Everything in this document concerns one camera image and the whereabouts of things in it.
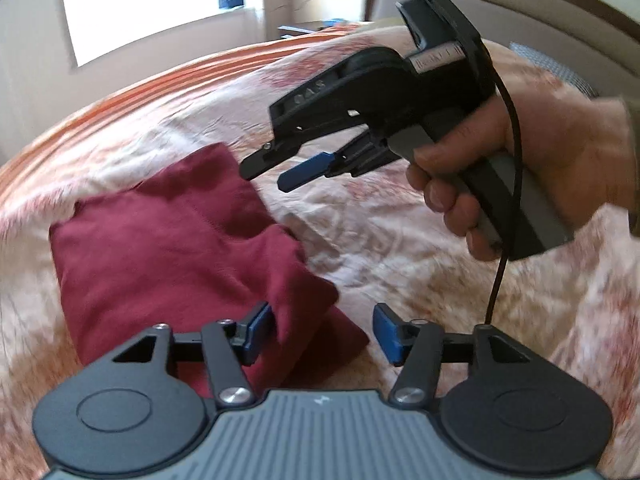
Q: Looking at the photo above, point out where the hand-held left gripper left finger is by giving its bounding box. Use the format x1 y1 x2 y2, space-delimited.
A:
111 302 274 409

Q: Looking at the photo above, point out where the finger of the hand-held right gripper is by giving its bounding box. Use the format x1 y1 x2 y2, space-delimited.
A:
277 130 397 194
239 135 302 181

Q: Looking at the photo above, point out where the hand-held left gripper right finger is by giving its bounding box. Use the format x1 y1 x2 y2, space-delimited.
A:
372 303 532 408

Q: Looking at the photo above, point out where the dark red shirt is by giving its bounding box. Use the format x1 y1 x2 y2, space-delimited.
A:
49 142 371 401

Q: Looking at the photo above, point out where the person's right forearm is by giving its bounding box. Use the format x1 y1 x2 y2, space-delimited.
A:
619 96 640 239

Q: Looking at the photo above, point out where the person's right hand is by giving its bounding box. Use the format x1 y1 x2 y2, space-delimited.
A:
406 93 632 262

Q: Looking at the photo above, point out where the orange and cream patterned blanket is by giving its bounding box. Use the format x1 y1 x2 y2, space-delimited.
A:
0 22 640 480

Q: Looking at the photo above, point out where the dark nightstand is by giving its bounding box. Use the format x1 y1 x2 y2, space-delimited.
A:
276 19 363 41

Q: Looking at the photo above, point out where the grey patterned pillow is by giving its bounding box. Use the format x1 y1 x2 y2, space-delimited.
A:
509 41 598 98

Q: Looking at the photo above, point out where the beige headboard with brown edge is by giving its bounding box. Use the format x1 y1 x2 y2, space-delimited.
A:
365 0 640 106

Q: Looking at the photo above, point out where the bright window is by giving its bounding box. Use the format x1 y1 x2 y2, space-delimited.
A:
59 0 266 68

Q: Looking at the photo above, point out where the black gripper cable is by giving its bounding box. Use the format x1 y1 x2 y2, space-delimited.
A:
477 40 524 331

